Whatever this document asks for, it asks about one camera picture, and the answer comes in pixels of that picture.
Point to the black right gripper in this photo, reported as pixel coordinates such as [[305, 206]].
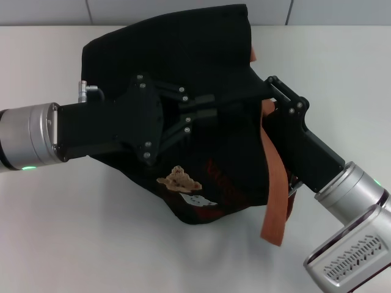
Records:
[[302, 152]]

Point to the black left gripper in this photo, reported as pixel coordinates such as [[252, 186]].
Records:
[[122, 125]]

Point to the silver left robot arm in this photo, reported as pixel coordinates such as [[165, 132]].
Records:
[[27, 137]]

